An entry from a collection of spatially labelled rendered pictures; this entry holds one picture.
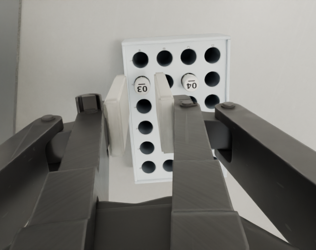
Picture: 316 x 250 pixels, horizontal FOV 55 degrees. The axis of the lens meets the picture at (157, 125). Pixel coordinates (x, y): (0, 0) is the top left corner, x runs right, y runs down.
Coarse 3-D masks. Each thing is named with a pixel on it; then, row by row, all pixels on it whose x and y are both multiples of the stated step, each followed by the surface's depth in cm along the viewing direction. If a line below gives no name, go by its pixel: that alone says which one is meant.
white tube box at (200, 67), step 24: (144, 48) 23; (168, 48) 23; (192, 48) 23; (216, 48) 24; (144, 72) 24; (168, 72) 24; (192, 72) 24; (216, 72) 25; (144, 96) 25; (192, 96) 27; (216, 96) 26; (144, 120) 25; (144, 144) 28; (144, 168) 28; (168, 168) 28
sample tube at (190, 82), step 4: (184, 76) 24; (188, 76) 23; (192, 76) 23; (184, 80) 23; (188, 80) 23; (192, 80) 23; (196, 80) 23; (184, 84) 23; (188, 84) 23; (192, 84) 23; (196, 84) 23; (188, 88) 23; (192, 88) 23; (196, 88) 23
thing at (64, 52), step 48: (48, 0) 25; (96, 0) 25; (144, 0) 25; (192, 0) 26; (240, 0) 26; (288, 0) 26; (48, 48) 26; (96, 48) 27; (240, 48) 27; (288, 48) 27; (48, 96) 28; (240, 96) 29; (288, 96) 29; (144, 192) 32; (240, 192) 32
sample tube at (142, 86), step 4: (140, 76) 24; (144, 76) 24; (136, 80) 23; (140, 80) 23; (144, 80) 23; (148, 80) 25; (136, 84) 23; (140, 84) 23; (144, 84) 23; (148, 84) 23; (136, 88) 23; (140, 88) 23; (144, 88) 23; (148, 88) 23; (136, 92) 23; (140, 92) 23; (144, 92) 23
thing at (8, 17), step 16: (0, 0) 16; (16, 0) 17; (0, 16) 16; (16, 16) 18; (0, 32) 16; (16, 32) 18; (0, 48) 16; (16, 48) 19; (0, 64) 17; (0, 80) 17; (0, 96) 18; (0, 112) 18; (0, 128) 18
